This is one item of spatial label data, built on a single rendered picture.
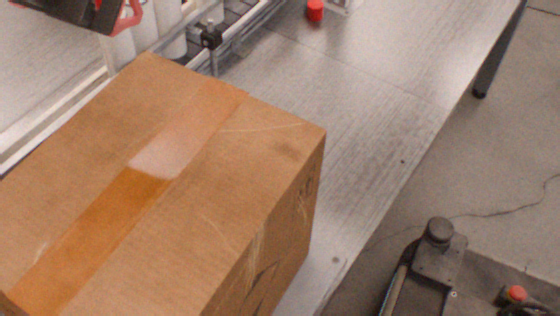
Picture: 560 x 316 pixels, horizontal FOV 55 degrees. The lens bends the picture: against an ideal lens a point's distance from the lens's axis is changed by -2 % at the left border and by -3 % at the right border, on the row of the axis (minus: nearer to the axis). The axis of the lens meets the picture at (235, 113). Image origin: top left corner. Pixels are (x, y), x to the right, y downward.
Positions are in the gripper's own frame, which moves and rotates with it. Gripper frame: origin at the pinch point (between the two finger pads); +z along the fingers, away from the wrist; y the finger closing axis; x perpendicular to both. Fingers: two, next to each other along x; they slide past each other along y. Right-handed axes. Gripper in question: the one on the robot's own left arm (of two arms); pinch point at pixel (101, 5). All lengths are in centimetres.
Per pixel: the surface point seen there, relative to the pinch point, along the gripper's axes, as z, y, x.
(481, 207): 144, -59, 11
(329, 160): 37.4, -23.9, 9.3
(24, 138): 16.4, 17.9, 21.3
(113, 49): 19.9, 10.1, 3.9
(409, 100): 49, -32, -5
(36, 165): -7.4, -4.3, 17.7
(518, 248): 138, -73, 19
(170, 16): 28.6, 7.6, -4.6
